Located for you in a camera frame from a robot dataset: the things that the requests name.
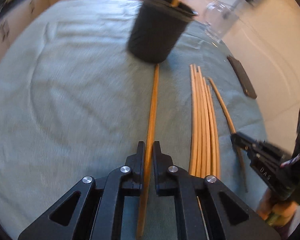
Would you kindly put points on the bundle chopstick three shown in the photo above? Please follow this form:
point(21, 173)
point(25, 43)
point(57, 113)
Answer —
point(206, 148)

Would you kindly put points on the bundle chopstick two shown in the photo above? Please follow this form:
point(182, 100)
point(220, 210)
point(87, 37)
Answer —
point(201, 148)

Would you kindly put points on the clear glass pitcher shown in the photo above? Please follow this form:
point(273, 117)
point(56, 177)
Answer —
point(219, 18)

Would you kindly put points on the bundle chopstick four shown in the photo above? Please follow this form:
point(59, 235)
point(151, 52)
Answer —
point(215, 169)

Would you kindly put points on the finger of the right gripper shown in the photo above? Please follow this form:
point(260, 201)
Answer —
point(245, 143)

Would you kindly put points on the black utensil holder cup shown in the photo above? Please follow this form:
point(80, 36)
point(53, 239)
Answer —
point(157, 28)

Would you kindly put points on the teal table cloth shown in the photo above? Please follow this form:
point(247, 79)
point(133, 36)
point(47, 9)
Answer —
point(74, 102)

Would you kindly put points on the person's hand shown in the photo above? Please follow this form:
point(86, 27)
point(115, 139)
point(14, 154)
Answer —
point(284, 210)

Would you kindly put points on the black smartphone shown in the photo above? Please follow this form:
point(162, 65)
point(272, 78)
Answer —
point(243, 78)

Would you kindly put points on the bundle chopstick one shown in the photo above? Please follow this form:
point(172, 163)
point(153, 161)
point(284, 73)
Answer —
point(194, 143)

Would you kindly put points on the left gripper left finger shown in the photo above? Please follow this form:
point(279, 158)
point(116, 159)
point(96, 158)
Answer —
point(92, 208)

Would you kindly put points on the wooden chopstick angled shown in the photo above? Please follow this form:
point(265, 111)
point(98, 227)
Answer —
point(232, 131)

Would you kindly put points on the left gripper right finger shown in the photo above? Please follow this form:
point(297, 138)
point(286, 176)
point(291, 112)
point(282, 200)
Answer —
point(204, 207)

